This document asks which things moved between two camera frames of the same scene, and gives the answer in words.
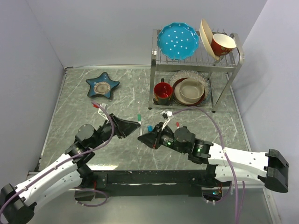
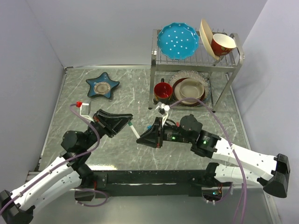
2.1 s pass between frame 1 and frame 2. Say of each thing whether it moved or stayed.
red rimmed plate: stayed
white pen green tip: moved
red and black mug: stayed
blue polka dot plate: stayed
